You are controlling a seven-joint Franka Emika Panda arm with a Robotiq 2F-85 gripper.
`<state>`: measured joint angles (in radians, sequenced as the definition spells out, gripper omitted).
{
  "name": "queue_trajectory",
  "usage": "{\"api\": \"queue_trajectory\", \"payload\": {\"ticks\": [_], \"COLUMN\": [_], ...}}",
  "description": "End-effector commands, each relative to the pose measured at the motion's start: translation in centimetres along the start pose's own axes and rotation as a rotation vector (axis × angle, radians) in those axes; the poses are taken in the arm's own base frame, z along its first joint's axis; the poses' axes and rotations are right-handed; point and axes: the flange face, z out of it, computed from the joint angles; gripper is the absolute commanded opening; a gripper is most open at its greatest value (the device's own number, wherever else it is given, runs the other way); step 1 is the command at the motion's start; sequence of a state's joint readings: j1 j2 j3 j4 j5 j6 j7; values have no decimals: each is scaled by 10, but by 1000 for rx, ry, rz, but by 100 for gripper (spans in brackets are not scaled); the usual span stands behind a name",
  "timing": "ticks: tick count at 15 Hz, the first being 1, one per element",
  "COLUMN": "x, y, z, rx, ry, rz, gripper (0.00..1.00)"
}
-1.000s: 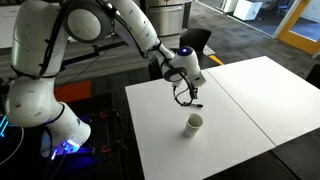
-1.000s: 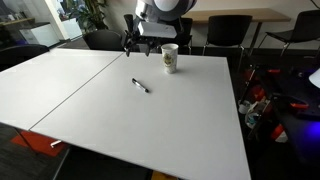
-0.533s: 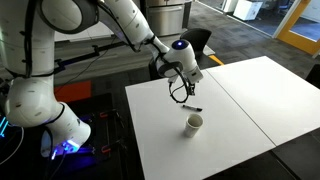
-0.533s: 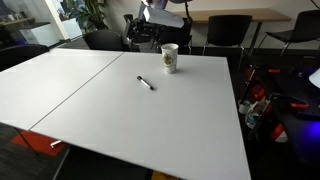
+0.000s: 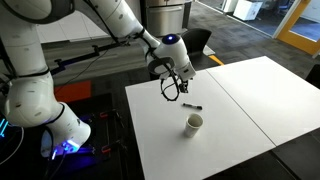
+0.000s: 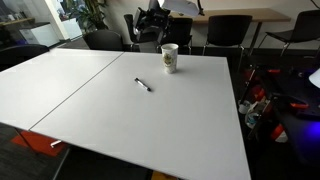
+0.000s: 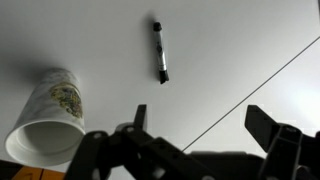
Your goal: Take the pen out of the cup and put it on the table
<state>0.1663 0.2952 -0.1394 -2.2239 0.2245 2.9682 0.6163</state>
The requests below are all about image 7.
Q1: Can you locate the black and silver marker pen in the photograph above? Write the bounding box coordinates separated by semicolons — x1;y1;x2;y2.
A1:
152;21;170;85

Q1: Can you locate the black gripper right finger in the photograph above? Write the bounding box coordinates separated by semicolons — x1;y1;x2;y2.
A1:
244;104;320;180

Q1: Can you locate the white paper cup with print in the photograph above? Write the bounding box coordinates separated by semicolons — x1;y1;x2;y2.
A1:
3;68;87;168

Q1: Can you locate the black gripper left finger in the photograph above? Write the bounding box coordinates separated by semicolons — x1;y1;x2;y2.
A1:
63;104;214;180

